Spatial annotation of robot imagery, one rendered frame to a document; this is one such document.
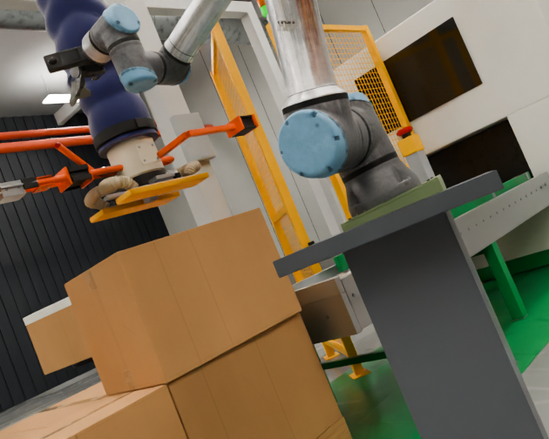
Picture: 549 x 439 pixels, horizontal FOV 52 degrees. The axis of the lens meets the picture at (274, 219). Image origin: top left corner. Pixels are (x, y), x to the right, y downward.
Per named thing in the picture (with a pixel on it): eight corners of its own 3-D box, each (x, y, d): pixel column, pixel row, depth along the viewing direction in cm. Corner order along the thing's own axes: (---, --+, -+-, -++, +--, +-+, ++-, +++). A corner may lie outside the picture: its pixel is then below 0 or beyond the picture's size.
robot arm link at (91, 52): (95, 56, 152) (82, 23, 153) (87, 64, 155) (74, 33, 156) (124, 55, 159) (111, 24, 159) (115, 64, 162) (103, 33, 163)
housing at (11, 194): (18, 200, 172) (13, 186, 172) (27, 192, 167) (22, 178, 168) (-4, 205, 167) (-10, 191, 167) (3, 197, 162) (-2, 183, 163)
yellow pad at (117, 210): (166, 204, 223) (162, 192, 223) (180, 195, 216) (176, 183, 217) (91, 223, 198) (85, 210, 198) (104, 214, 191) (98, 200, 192)
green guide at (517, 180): (529, 185, 376) (524, 172, 376) (545, 178, 368) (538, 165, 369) (411, 247, 261) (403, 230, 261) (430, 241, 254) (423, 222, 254)
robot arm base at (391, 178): (423, 182, 148) (405, 149, 149) (420, 184, 130) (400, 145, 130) (357, 214, 153) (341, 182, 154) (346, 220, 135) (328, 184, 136)
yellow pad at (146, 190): (194, 186, 210) (189, 174, 210) (210, 176, 203) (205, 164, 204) (116, 205, 185) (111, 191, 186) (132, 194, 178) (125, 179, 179)
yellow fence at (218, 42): (322, 358, 385) (206, 77, 398) (336, 352, 386) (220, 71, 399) (354, 380, 299) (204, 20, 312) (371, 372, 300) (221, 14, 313)
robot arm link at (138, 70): (171, 78, 154) (152, 37, 154) (141, 78, 144) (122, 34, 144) (148, 95, 159) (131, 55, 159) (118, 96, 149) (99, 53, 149)
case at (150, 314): (236, 329, 231) (199, 239, 233) (302, 310, 202) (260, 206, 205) (106, 396, 188) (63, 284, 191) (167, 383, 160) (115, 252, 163)
